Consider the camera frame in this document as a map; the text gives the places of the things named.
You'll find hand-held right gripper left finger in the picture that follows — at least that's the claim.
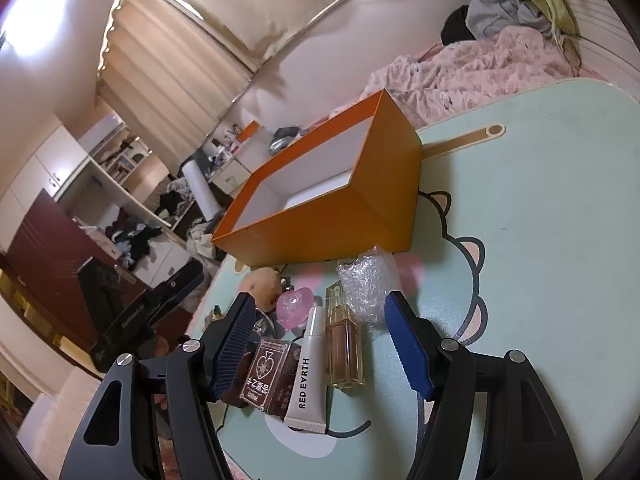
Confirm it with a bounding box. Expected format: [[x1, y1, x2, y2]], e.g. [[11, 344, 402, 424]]
[[60, 292, 258, 480]]

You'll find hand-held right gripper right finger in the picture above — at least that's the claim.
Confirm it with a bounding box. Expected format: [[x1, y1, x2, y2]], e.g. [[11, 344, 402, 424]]
[[384, 290, 586, 480]]

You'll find brown card box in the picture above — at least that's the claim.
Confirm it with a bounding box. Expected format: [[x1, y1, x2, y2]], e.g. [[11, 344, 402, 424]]
[[220, 337, 303, 416]]

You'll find bubble wrap piece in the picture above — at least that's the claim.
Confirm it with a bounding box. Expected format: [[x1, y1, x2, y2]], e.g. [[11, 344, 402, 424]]
[[337, 254, 401, 323]]

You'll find brown plush toy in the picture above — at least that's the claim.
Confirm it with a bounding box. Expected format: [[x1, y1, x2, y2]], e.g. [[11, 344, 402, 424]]
[[239, 267, 286, 311]]

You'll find pink heart-shaped trinket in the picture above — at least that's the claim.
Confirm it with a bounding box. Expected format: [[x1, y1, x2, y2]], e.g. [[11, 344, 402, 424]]
[[276, 286, 316, 331]]

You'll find white cosmetic tube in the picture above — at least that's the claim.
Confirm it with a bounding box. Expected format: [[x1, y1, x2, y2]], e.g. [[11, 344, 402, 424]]
[[284, 305, 328, 435]]

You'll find orange cardboard box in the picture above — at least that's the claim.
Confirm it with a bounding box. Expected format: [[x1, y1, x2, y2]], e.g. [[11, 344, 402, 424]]
[[211, 88, 423, 267]]

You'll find crumpled light cloth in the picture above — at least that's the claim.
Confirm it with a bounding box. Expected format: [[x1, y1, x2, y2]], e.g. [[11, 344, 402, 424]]
[[187, 220, 226, 261]]

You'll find dark red cabinet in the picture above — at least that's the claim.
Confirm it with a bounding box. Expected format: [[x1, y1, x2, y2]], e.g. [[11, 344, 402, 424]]
[[5, 192, 151, 356]]

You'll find white paper roll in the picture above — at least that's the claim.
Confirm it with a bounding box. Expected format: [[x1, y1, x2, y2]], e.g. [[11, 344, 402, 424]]
[[181, 161, 223, 221]]

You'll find white air conditioner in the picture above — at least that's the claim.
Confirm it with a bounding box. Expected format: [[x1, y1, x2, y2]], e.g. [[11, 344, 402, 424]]
[[77, 112, 127, 156]]

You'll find white nightstand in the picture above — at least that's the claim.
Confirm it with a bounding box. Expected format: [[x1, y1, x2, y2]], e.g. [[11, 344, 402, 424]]
[[207, 135, 271, 196]]

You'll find silver grey bag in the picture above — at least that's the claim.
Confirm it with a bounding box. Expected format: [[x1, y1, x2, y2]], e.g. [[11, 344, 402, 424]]
[[269, 126, 301, 156]]

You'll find beige curtain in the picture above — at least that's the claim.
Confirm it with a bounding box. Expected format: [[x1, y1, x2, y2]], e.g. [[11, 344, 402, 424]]
[[97, 0, 401, 126]]

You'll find pink printed blanket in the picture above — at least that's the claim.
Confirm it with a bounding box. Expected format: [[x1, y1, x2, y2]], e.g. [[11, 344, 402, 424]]
[[360, 27, 581, 128]]

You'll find black crumpled garment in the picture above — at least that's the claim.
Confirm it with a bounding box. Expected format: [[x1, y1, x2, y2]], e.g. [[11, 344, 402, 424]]
[[441, 5, 481, 46]]

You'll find grey crumpled garment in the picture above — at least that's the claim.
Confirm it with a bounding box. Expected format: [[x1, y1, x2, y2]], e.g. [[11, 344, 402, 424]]
[[467, 0, 553, 38]]

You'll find white slatted headboard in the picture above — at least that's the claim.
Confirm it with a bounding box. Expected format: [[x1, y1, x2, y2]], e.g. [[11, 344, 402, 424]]
[[550, 0, 640, 91]]

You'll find white wall shelf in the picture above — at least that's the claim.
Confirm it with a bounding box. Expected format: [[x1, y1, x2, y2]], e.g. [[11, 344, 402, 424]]
[[55, 115, 176, 231]]

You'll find white wall cabinet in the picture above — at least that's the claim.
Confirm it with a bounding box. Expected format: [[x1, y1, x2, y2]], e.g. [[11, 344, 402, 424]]
[[0, 125, 93, 256]]

